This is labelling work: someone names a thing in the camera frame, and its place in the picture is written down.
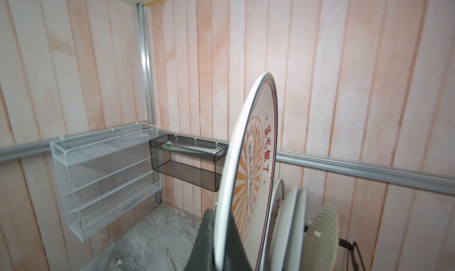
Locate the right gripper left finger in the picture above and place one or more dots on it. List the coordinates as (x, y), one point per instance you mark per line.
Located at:
(201, 257)

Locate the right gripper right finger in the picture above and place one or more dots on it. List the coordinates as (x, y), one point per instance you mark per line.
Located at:
(235, 256)

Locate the white plate black outline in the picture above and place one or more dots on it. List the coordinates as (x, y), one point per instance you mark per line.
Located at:
(282, 230)

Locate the orange sunburst plate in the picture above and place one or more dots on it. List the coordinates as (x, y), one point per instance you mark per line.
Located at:
(248, 174)
(276, 201)

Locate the yellow woven round mat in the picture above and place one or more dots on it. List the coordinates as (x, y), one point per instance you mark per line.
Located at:
(321, 242)

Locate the black wire dish rack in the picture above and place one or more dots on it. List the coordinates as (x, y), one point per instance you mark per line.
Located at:
(351, 249)

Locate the dark green rim plate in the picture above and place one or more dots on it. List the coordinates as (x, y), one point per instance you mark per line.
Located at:
(297, 234)

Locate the black mesh wall basket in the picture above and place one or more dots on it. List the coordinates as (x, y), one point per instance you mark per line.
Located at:
(195, 160)

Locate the white wire mesh shelf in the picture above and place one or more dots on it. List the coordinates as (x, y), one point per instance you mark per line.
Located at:
(103, 175)

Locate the horizontal aluminium wall rail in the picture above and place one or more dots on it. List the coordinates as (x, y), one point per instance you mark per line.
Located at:
(429, 182)

